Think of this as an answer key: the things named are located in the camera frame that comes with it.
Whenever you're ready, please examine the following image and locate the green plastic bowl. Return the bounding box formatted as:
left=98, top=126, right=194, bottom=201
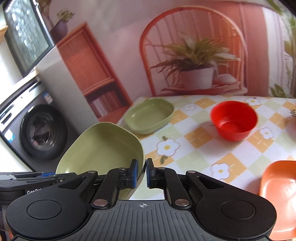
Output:
left=56, top=121, right=146, bottom=200

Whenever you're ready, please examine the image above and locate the red round plastic bowl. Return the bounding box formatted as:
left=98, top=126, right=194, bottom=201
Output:
left=210, top=100, right=258, bottom=142

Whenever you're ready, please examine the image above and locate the green rectangular plastic dish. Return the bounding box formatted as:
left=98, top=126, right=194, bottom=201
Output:
left=124, top=98, right=175, bottom=135

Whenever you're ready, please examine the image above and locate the grey front-load washing machine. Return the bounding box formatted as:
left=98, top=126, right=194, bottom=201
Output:
left=1, top=77, right=79, bottom=172

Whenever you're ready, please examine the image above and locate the white cabinet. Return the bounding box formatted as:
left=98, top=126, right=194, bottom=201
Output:
left=36, top=46, right=98, bottom=134

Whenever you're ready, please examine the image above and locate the orange plastic dish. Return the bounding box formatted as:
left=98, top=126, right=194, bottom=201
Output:
left=259, top=160, right=296, bottom=240

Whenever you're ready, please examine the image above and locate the printed room backdrop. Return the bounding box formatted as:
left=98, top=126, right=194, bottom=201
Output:
left=38, top=1, right=295, bottom=121

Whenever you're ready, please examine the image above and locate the dark framed window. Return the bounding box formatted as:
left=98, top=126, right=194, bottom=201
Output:
left=3, top=0, right=54, bottom=76

